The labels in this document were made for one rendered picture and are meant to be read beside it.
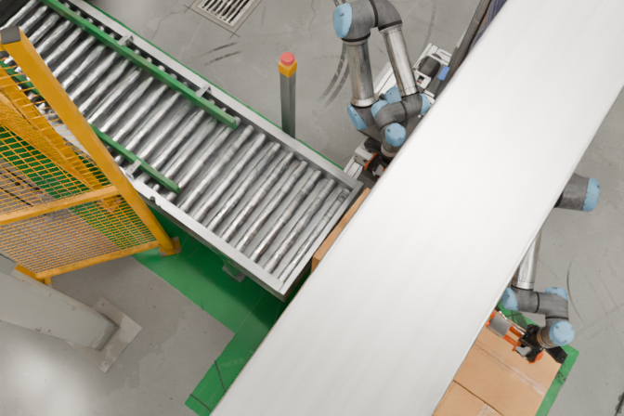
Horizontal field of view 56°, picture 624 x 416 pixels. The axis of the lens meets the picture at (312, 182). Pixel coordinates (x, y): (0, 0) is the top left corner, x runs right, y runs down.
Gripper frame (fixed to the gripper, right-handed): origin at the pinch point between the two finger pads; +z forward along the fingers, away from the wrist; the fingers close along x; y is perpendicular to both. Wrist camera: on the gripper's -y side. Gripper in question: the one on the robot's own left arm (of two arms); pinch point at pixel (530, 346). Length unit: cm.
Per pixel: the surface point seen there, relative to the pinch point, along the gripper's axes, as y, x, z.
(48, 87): 169, 49, -79
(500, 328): 13.2, 1.5, -1.2
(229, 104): 180, -25, 48
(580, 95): 55, 46, -197
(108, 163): 169, 48, -22
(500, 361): -6, -3, 53
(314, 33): 197, -125, 108
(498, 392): -12, 10, 53
